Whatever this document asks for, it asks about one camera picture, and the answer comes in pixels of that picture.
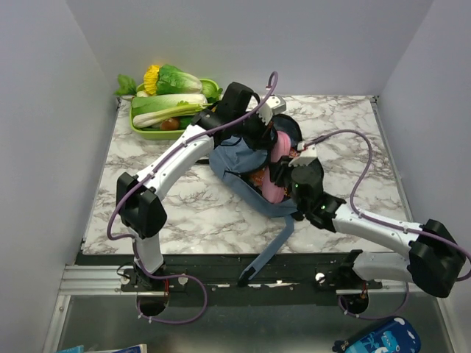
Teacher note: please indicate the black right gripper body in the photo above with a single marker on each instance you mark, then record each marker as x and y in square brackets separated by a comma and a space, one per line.
[283, 176]

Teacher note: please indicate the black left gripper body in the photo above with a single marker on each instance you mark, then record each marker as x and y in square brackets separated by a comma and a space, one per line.
[252, 131]

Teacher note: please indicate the pink pencil case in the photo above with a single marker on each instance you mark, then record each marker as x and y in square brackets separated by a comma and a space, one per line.
[273, 186]

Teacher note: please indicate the blue fabric backpack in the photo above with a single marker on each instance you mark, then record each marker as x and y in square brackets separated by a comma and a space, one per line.
[233, 161]

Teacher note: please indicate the orange treehouse book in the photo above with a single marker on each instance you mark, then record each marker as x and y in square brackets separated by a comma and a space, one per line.
[256, 178]

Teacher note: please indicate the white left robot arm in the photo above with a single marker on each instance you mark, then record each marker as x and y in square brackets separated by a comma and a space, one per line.
[139, 198]

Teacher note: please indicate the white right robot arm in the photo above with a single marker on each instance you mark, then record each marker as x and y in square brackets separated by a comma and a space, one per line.
[424, 254]

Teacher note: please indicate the green lettuce head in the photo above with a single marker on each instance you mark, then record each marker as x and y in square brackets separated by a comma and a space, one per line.
[172, 80]

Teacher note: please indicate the brown mushroom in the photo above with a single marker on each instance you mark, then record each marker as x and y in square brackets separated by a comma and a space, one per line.
[170, 124]

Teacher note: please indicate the yellow flower vegetable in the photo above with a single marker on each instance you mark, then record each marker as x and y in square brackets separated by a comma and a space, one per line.
[150, 79]

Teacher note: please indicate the white napa cabbage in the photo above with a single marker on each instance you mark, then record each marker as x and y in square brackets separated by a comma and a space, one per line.
[161, 102]

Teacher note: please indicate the green plastic vegetable tray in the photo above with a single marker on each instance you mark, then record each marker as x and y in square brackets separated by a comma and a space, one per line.
[147, 123]

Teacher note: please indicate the blue shark pencil case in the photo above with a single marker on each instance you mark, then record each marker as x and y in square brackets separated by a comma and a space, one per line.
[395, 334]

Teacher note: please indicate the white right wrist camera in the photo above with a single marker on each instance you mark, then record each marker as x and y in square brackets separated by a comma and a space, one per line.
[307, 154]

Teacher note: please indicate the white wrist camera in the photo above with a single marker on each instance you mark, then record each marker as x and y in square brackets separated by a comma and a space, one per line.
[273, 105]
[307, 154]

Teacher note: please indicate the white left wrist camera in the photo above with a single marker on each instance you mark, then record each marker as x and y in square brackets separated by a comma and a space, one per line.
[273, 105]

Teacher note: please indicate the aluminium mounting rail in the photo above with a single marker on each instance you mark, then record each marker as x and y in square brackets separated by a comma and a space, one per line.
[109, 280]

